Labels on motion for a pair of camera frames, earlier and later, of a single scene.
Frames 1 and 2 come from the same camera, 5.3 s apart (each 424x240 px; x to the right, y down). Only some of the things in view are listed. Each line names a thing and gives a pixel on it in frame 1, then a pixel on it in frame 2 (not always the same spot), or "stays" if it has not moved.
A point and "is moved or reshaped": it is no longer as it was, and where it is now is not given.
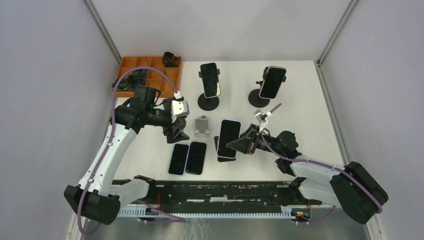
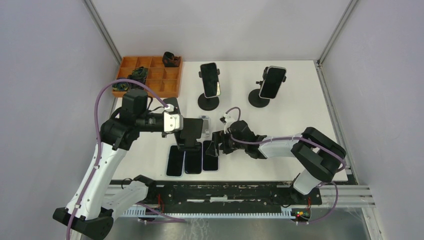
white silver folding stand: x=202 y=126 stays
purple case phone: x=230 y=131 is moved or reshaped
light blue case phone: x=179 y=159 is moved or reshaped
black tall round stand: x=208 y=103 stays
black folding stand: x=219 y=158 -> x=192 y=130
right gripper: x=248 y=141 -> x=220 y=137
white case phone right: x=272 y=82 stays
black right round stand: x=254 y=98 stays
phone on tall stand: x=210 y=80 stays
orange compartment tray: x=154 y=78 stays
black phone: x=196 y=158 stays
